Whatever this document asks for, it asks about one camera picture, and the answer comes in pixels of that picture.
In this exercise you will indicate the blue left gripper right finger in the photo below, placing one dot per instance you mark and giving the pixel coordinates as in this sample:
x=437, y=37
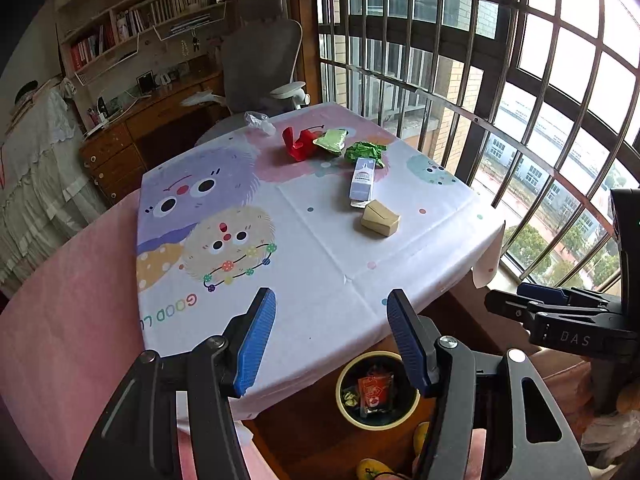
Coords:
x=416, y=338

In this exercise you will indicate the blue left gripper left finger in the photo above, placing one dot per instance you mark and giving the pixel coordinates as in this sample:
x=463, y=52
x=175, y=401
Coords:
x=251, y=338

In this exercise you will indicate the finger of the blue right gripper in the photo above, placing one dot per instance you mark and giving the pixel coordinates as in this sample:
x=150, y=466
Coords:
x=545, y=294
x=516, y=308

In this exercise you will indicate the red cartoon snack box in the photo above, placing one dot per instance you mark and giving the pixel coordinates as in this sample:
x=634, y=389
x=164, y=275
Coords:
x=375, y=391

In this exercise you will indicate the beige cardboard box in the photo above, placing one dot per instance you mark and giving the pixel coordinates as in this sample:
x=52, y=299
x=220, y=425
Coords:
x=378, y=218

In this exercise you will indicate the red paper packet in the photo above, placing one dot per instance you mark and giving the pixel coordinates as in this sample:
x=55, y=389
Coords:
x=302, y=146

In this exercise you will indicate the round cream trash bin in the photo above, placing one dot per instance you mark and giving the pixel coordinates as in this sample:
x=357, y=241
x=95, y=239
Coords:
x=404, y=401

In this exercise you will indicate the person's right hand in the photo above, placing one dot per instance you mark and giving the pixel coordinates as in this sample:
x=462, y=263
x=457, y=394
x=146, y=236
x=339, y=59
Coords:
x=629, y=399

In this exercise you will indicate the pink trouser legs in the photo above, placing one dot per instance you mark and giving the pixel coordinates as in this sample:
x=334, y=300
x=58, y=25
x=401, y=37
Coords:
x=527, y=426

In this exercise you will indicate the right yellow embroidered slipper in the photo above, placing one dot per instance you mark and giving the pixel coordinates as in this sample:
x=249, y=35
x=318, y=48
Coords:
x=419, y=437

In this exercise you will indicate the yellow embroidered slipper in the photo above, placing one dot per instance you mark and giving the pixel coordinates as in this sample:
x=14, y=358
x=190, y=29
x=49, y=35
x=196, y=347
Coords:
x=419, y=437
x=370, y=469

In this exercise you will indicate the left yellow embroidered slipper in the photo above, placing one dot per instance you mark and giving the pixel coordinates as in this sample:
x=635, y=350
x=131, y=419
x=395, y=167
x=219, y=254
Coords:
x=370, y=469

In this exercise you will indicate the cartoon patterned tablecloth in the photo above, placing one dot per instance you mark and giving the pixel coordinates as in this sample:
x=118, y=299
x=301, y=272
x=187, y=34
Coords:
x=237, y=213

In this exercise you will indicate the blue white carton box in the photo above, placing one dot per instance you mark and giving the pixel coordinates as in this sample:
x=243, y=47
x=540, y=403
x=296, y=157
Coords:
x=361, y=187

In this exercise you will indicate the green crumpled wrapper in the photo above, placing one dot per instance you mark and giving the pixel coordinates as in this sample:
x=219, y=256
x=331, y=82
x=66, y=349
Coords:
x=368, y=150

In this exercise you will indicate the clear plastic bag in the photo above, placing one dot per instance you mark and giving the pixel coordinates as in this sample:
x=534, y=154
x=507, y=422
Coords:
x=260, y=122

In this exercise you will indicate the wooden desk with drawers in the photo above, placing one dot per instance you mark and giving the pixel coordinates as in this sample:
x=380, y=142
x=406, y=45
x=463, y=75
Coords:
x=156, y=129

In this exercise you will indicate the white lace covered furniture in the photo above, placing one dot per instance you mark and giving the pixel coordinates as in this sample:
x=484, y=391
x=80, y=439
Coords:
x=46, y=195

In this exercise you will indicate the grey office chair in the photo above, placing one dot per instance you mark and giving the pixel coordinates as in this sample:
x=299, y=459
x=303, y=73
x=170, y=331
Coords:
x=258, y=63

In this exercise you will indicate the wooden bookshelf with books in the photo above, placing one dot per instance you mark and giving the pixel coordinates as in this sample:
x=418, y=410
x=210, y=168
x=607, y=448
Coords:
x=95, y=36

